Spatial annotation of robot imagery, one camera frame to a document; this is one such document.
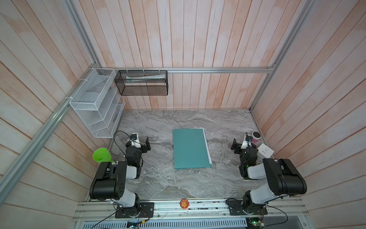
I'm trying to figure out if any printed paper sheet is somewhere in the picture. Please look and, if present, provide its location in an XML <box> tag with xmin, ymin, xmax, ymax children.
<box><xmin>202</xmin><ymin>128</ymin><xmax>212</xmax><ymax>165</ymax></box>

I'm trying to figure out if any teal paper folder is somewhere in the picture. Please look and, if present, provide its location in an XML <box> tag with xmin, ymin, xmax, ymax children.
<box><xmin>173</xmin><ymin>128</ymin><xmax>212</xmax><ymax>169</ymax></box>

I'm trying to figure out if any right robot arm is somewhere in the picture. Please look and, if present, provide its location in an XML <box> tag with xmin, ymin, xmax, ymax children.
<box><xmin>231</xmin><ymin>139</ymin><xmax>307</xmax><ymax>215</ymax></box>

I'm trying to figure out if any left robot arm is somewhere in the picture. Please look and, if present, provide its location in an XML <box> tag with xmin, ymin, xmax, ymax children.
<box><xmin>89</xmin><ymin>133</ymin><xmax>151</xmax><ymax>218</ymax></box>

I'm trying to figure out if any pink cylindrical speaker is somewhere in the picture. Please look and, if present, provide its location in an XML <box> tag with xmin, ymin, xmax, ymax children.
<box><xmin>250</xmin><ymin>131</ymin><xmax>262</xmax><ymax>143</ymax></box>

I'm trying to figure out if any white power socket cube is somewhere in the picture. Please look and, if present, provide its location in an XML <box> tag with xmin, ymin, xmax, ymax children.
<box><xmin>257</xmin><ymin>143</ymin><xmax>274</xmax><ymax>160</ymax></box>

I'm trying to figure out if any green plastic goblet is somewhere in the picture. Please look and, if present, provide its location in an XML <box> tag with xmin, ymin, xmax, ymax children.
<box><xmin>92</xmin><ymin>148</ymin><xmax>114</xmax><ymax>164</ymax></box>

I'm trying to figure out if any red round sticker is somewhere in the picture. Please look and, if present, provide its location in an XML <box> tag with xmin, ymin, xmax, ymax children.
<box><xmin>180</xmin><ymin>198</ymin><xmax>190</xmax><ymax>209</ymax></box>

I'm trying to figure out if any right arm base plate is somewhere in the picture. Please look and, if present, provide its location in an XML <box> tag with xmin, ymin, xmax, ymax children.
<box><xmin>225</xmin><ymin>198</ymin><xmax>268</xmax><ymax>216</ymax></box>

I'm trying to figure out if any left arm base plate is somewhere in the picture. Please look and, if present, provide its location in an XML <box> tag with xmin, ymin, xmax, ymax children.
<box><xmin>115</xmin><ymin>202</ymin><xmax>154</xmax><ymax>219</ymax></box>

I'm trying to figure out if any black mesh wall basket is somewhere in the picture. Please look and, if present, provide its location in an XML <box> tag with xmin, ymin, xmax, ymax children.
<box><xmin>114</xmin><ymin>70</ymin><xmax>169</xmax><ymax>96</ymax></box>

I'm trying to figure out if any white wire mesh shelf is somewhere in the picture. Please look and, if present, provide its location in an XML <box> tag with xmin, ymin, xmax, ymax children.
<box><xmin>70</xmin><ymin>68</ymin><xmax>125</xmax><ymax>138</ymax></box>

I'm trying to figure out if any aluminium front rail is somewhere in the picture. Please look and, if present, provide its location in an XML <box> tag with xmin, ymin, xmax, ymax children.
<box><xmin>72</xmin><ymin>197</ymin><xmax>309</xmax><ymax>221</ymax></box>

